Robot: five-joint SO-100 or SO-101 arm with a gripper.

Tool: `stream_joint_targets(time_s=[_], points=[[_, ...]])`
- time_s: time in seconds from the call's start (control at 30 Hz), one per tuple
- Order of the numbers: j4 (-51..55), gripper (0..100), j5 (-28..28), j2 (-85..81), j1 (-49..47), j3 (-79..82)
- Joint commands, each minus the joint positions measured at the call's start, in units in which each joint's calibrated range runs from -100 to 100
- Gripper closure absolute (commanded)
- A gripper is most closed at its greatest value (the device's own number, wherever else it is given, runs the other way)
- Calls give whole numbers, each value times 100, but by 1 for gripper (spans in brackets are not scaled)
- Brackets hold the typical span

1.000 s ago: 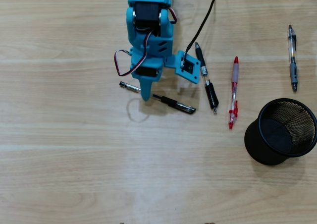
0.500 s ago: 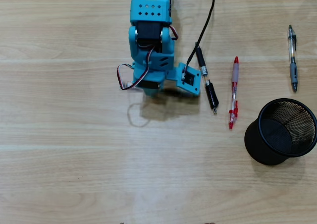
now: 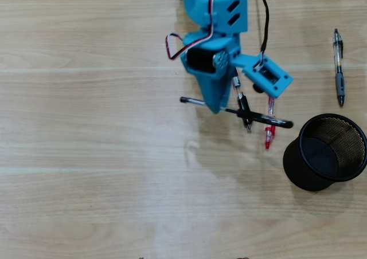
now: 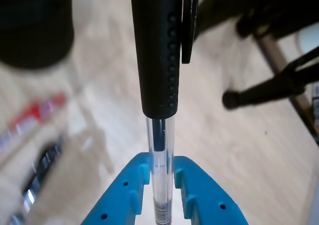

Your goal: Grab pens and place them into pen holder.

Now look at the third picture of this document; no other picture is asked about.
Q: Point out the clear pen with black grip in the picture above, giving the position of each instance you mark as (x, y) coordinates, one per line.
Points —
(243, 101)

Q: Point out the clear pen with grey grip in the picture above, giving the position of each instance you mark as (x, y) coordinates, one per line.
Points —
(340, 84)

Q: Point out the black mesh pen holder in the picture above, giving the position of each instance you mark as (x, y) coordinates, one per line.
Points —
(298, 167)

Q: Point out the teal gripper with servo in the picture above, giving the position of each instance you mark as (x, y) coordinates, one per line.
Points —
(213, 82)

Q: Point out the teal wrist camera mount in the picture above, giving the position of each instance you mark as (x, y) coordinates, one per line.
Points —
(275, 84)

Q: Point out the red clear pen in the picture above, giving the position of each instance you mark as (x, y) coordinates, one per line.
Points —
(268, 138)

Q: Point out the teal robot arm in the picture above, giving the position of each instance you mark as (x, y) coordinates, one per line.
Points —
(200, 7)

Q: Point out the black pen with chrome tip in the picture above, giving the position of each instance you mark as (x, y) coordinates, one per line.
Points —
(258, 117)

